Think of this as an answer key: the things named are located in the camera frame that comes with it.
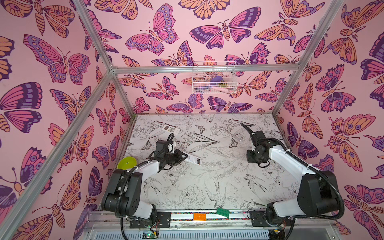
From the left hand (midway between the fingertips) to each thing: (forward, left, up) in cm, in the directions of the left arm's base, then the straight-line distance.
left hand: (188, 155), depth 88 cm
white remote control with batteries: (-1, -3, -4) cm, 5 cm away
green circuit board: (-38, +18, -10) cm, 43 cm away
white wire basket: (+43, -17, +24) cm, 52 cm away
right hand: (-1, -37, -1) cm, 37 cm away
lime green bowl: (-2, +38, -6) cm, 39 cm away
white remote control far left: (+25, +14, -7) cm, 29 cm away
